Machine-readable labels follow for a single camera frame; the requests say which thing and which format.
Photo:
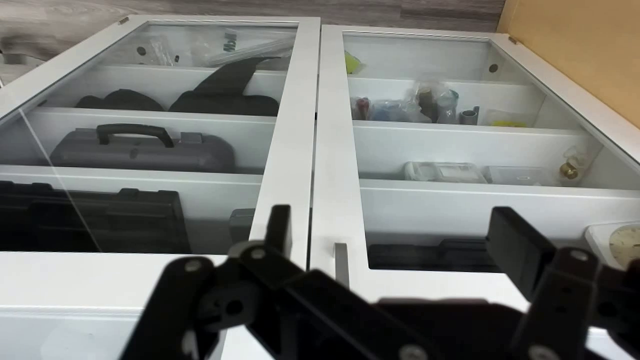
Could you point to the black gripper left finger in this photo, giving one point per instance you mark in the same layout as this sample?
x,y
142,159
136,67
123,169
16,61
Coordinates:
x,y
201,301

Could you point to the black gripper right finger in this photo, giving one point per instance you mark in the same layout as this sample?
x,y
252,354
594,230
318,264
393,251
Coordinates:
x,y
572,306

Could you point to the white glass cabinet door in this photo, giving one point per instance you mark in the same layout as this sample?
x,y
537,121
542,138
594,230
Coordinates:
x,y
292,132
336,132

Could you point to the white tape roll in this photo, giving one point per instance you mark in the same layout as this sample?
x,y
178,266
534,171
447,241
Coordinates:
x,y
622,242

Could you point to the small grey case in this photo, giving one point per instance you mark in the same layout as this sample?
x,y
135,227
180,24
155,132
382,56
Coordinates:
x,y
240,224

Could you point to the large black tool case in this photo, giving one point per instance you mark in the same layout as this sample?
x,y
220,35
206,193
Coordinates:
x,y
101,220

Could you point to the small brass part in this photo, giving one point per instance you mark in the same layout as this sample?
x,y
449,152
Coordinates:
x,y
569,171

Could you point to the flat black case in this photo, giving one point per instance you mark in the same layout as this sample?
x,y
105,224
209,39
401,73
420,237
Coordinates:
x,y
427,257

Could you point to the black fabric bag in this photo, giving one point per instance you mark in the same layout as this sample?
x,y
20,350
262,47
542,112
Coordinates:
x,y
226,100

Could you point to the small bottles clutter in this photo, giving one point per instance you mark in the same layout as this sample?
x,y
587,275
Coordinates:
x,y
430,100

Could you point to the clear plastic bag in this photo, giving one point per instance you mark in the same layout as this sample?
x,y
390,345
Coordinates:
x,y
231,40

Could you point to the yellow green small item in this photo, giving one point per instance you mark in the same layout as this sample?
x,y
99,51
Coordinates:
x,y
353,63

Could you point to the white cabinet frame with shelves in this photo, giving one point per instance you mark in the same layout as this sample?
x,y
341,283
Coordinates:
x,y
460,142

